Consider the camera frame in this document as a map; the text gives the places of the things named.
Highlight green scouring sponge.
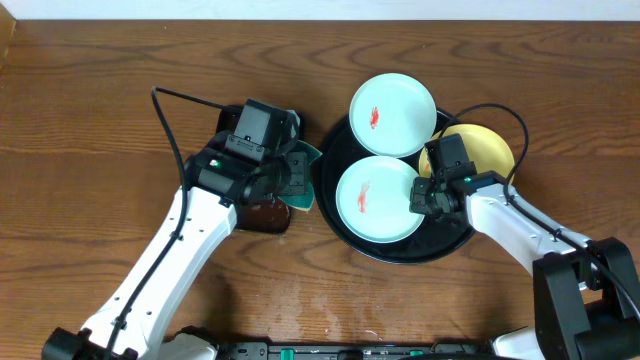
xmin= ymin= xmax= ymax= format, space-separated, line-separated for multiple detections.
xmin=279 ymin=140 xmax=322 ymax=211

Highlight light blue plate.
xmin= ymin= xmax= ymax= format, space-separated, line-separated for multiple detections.
xmin=335 ymin=156 xmax=424 ymax=244
xmin=348 ymin=73 xmax=437 ymax=158

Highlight yellow plate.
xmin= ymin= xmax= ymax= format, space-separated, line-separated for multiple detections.
xmin=444 ymin=124 xmax=515 ymax=178

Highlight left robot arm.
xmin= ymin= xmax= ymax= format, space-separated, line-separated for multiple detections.
xmin=41 ymin=141 xmax=321 ymax=359

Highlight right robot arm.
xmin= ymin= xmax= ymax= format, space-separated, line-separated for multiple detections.
xmin=410 ymin=172 xmax=639 ymax=360

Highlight black rectangular tray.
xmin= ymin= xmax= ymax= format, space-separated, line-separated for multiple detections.
xmin=216 ymin=104 xmax=304 ymax=234

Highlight right black cable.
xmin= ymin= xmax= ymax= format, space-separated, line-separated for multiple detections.
xmin=434 ymin=103 xmax=640 ymax=321

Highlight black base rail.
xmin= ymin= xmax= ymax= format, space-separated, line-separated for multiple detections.
xmin=164 ymin=340 xmax=496 ymax=360

